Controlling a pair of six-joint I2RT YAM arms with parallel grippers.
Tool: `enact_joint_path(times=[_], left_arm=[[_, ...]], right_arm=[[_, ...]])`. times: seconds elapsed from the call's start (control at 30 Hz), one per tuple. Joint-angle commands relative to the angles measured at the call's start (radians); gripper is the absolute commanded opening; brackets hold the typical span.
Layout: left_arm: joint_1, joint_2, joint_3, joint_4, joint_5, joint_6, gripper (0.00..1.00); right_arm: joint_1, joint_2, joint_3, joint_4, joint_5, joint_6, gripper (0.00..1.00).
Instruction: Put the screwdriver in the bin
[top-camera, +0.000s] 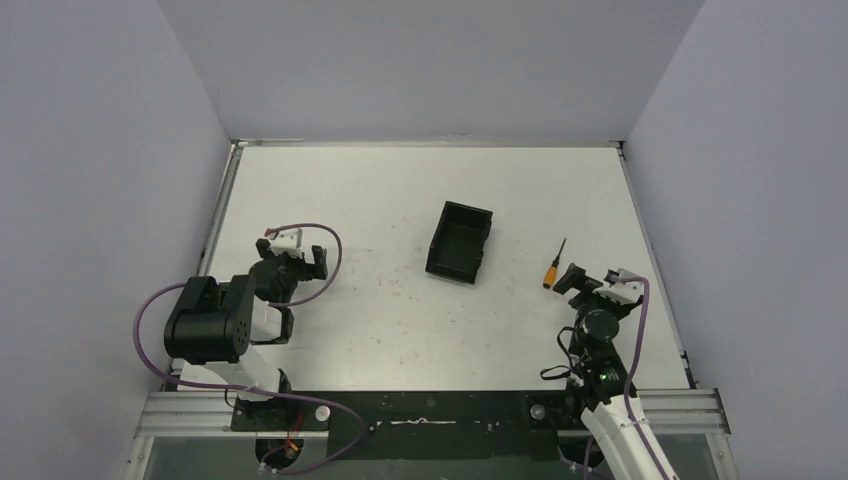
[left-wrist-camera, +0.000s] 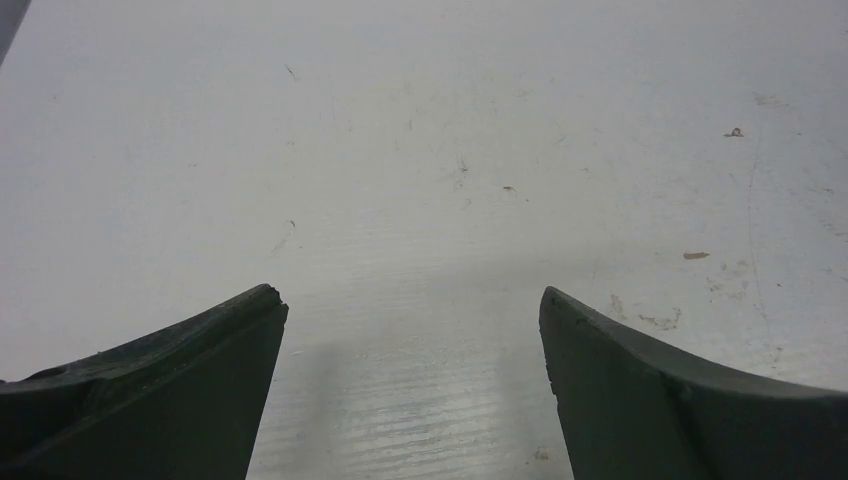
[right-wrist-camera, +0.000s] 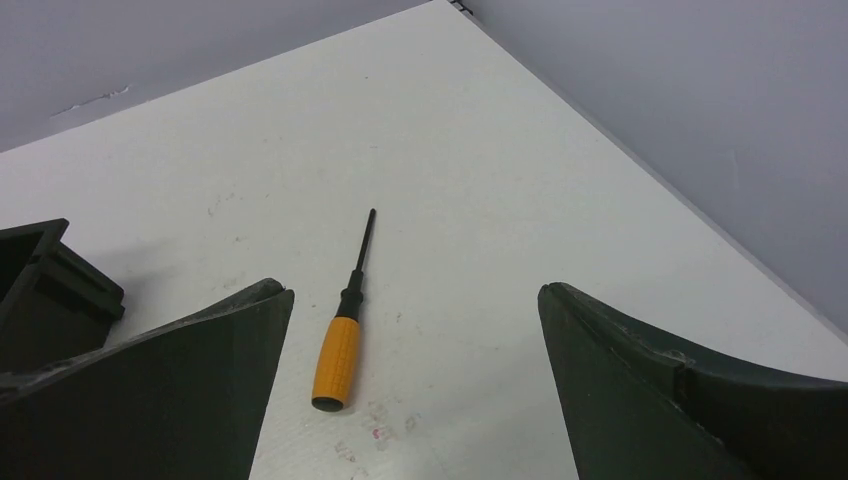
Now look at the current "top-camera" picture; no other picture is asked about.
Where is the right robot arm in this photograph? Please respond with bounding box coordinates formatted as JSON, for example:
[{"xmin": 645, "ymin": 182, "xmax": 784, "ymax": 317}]
[{"xmin": 551, "ymin": 263, "xmax": 678, "ymax": 479}]

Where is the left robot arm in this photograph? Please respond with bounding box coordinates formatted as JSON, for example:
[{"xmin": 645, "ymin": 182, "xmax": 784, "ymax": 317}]
[{"xmin": 164, "ymin": 234, "xmax": 328, "ymax": 431}]

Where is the black plastic bin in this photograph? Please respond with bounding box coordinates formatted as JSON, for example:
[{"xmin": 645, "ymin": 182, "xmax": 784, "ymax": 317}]
[{"xmin": 425, "ymin": 201, "xmax": 493, "ymax": 285}]

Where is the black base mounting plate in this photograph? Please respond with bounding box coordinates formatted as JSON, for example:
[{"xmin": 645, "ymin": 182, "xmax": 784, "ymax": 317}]
[{"xmin": 227, "ymin": 390, "xmax": 589, "ymax": 468}]

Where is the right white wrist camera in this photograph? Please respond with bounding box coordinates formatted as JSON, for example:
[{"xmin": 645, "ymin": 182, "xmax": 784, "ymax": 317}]
[{"xmin": 594, "ymin": 269, "xmax": 644, "ymax": 305}]

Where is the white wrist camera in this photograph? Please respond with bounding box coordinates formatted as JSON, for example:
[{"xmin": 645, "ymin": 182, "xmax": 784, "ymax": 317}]
[
  {"xmin": 265, "ymin": 228, "xmax": 303, "ymax": 257},
  {"xmin": 594, "ymin": 269, "xmax": 644, "ymax": 305}
]

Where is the orange handled screwdriver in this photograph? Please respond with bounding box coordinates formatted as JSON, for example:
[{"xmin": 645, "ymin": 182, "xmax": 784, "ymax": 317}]
[{"xmin": 542, "ymin": 237, "xmax": 567, "ymax": 290}]

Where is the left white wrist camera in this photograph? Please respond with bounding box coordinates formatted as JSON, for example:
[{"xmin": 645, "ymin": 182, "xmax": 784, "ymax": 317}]
[{"xmin": 265, "ymin": 228, "xmax": 303, "ymax": 257}]

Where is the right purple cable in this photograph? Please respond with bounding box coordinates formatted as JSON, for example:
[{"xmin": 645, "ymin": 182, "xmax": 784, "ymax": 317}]
[{"xmin": 582, "ymin": 276, "xmax": 672, "ymax": 480}]

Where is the purple cable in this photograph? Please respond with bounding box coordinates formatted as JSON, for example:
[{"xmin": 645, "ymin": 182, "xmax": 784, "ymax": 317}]
[
  {"xmin": 132, "ymin": 223, "xmax": 370, "ymax": 477},
  {"xmin": 582, "ymin": 276, "xmax": 672, "ymax": 480}
]

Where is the aluminium front frame rail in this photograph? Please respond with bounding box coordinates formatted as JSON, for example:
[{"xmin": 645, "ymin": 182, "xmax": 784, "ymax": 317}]
[{"xmin": 134, "ymin": 389, "xmax": 731, "ymax": 438}]

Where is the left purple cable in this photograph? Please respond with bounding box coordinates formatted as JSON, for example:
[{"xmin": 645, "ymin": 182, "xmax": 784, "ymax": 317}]
[{"xmin": 132, "ymin": 223, "xmax": 370, "ymax": 477}]

